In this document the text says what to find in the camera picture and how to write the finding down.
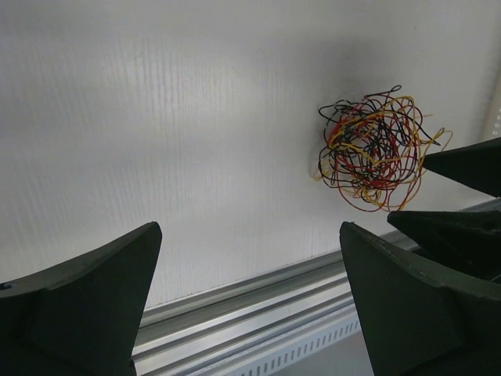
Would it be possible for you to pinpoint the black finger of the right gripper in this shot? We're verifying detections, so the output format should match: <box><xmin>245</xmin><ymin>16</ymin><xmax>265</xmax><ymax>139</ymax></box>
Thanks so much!
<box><xmin>423</xmin><ymin>138</ymin><xmax>500</xmax><ymax>198</ymax></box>
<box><xmin>387</xmin><ymin>211</ymin><xmax>500</xmax><ymax>282</ymax></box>

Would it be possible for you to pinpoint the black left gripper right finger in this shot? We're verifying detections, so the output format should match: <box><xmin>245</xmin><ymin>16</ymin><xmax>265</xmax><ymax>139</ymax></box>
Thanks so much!
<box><xmin>340</xmin><ymin>222</ymin><xmax>500</xmax><ymax>375</ymax></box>

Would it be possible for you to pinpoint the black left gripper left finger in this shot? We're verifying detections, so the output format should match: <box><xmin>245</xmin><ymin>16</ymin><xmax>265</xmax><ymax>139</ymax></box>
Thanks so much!
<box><xmin>1</xmin><ymin>222</ymin><xmax>162</xmax><ymax>375</ymax></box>

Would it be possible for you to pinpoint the multicolour cable bundle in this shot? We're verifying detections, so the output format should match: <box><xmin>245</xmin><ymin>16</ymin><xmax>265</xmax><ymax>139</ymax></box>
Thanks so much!
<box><xmin>312</xmin><ymin>84</ymin><xmax>454</xmax><ymax>213</ymax></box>

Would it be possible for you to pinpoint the white round-hole basket right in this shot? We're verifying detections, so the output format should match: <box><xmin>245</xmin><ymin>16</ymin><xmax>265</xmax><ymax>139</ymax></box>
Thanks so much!
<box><xmin>482</xmin><ymin>78</ymin><xmax>501</xmax><ymax>140</ymax></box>

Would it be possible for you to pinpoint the aluminium mounting rail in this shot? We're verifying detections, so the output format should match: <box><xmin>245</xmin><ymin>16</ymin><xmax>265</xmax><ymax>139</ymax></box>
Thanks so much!
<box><xmin>131</xmin><ymin>197</ymin><xmax>501</xmax><ymax>361</ymax></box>

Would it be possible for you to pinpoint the white slotted cable duct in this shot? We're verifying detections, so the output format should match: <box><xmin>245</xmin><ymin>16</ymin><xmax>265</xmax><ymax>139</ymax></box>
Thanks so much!
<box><xmin>211</xmin><ymin>315</ymin><xmax>360</xmax><ymax>375</ymax></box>

